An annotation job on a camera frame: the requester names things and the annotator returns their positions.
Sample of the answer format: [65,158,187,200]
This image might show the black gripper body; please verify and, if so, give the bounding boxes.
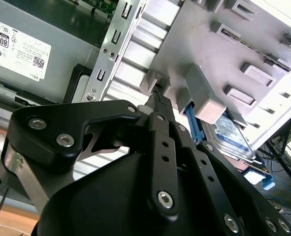
[32,152,234,236]

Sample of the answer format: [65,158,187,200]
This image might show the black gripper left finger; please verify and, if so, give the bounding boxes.
[4,90,182,219]

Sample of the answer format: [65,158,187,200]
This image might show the hard disk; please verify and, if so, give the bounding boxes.
[184,100,275,190]

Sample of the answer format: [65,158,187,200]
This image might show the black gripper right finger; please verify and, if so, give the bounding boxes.
[160,97,291,236]

